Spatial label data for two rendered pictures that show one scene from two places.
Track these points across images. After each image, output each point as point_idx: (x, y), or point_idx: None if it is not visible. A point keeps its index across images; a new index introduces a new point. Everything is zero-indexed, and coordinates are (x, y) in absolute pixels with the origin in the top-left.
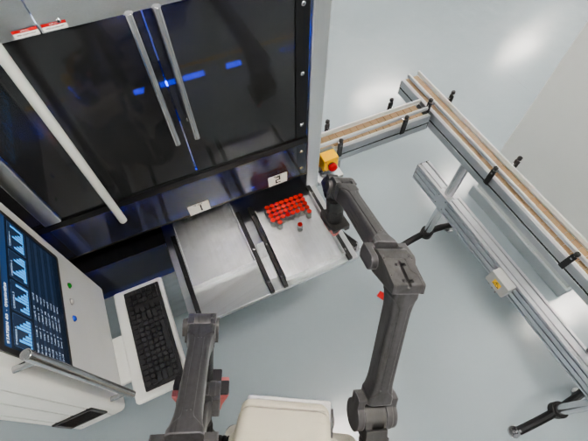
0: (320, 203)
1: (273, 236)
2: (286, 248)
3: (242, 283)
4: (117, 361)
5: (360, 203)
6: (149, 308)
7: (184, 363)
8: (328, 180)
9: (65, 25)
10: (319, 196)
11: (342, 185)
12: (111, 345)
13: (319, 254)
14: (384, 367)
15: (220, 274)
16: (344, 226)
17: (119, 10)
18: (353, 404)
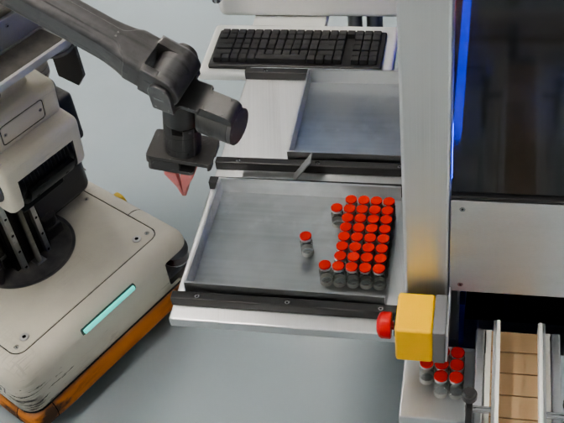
0: (345, 321)
1: (326, 206)
2: (284, 216)
3: (270, 137)
4: (289, 18)
5: (73, 7)
6: (336, 48)
7: (224, 72)
8: (190, 46)
9: None
10: (366, 329)
11: (145, 34)
12: (310, 7)
13: (227, 258)
14: None
15: (300, 102)
16: (151, 147)
17: None
18: None
